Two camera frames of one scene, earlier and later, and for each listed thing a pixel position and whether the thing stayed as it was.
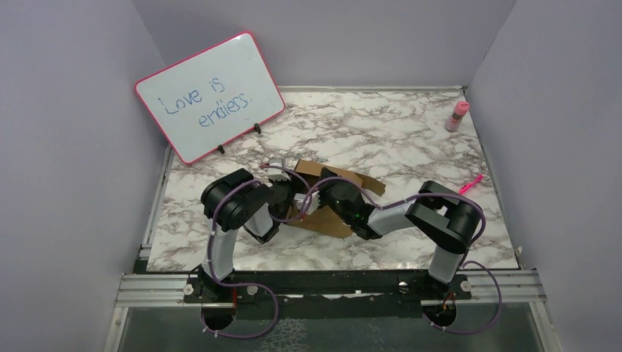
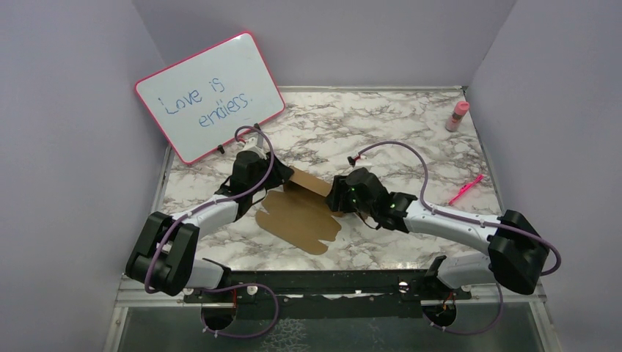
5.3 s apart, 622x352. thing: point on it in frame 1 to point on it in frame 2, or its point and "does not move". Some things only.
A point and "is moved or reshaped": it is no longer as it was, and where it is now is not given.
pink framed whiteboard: [205, 100] does not move
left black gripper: [295, 182] to [279, 174]
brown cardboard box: [325, 221] is moved or reshaped
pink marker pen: [469, 185] does not move
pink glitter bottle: [460, 111] does not move
